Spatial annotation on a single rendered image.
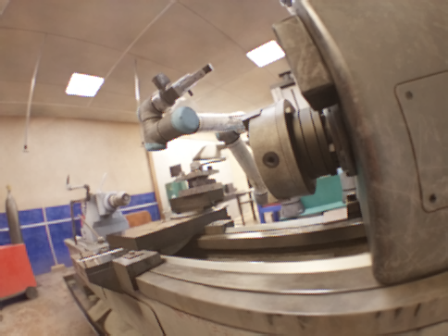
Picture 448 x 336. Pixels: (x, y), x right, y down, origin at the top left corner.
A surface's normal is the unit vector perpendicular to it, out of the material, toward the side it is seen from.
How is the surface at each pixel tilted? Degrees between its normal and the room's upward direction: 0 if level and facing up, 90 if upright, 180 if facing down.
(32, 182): 90
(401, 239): 90
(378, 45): 90
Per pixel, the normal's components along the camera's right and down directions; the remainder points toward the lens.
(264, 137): -0.61, -0.16
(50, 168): 0.79, -0.24
